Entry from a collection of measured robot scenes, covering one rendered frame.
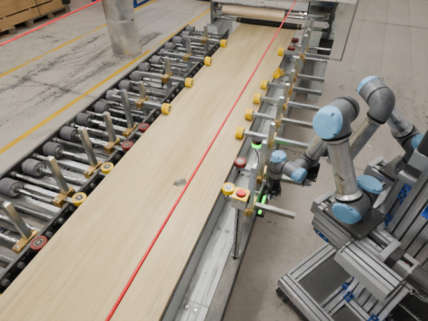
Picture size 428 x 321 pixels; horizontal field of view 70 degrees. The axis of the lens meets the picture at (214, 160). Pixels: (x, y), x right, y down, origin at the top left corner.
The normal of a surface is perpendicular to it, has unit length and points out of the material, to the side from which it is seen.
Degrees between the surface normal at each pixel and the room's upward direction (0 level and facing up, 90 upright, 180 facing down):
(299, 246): 0
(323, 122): 83
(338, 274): 0
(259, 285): 0
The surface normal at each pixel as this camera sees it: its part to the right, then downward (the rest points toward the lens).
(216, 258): 0.00, -0.74
